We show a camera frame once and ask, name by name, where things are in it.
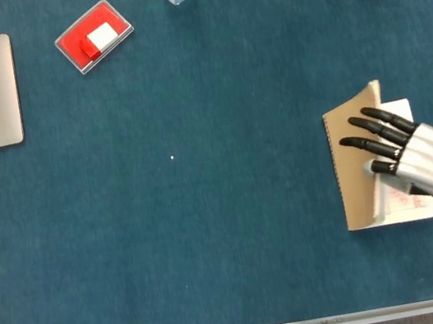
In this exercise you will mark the red and white block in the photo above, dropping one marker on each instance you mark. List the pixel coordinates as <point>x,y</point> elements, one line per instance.
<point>102,37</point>

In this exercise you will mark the kraft cover spiral notebook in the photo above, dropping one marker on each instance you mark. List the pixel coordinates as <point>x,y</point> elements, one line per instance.
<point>354,189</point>

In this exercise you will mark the blue felt table cloth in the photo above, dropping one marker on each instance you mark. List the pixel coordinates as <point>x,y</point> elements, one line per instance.
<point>208,213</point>

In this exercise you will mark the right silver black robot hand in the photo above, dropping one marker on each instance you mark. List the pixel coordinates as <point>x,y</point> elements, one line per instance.
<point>432,159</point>

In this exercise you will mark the red ink pad tray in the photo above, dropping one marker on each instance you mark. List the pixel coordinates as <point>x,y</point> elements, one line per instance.
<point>73,50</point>

